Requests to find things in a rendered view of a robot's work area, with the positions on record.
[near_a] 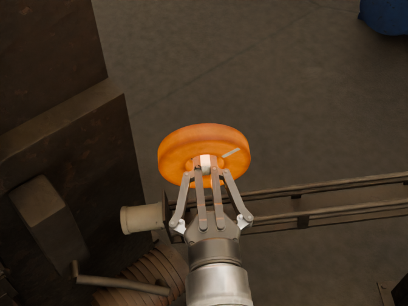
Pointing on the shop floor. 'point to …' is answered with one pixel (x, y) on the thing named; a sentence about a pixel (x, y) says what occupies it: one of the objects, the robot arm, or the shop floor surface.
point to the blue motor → (385, 16)
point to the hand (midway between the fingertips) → (204, 153)
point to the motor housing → (169, 255)
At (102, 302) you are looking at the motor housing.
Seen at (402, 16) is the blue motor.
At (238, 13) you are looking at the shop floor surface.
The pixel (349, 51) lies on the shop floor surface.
